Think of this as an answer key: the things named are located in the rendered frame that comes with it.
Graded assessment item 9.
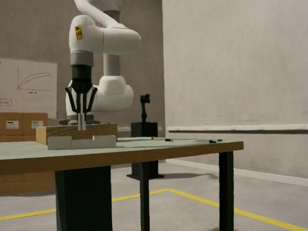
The white three-compartment bin rack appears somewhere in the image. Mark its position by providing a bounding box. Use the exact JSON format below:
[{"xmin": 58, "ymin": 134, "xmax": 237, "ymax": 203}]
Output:
[{"xmin": 48, "ymin": 135, "xmax": 116, "ymax": 150}]

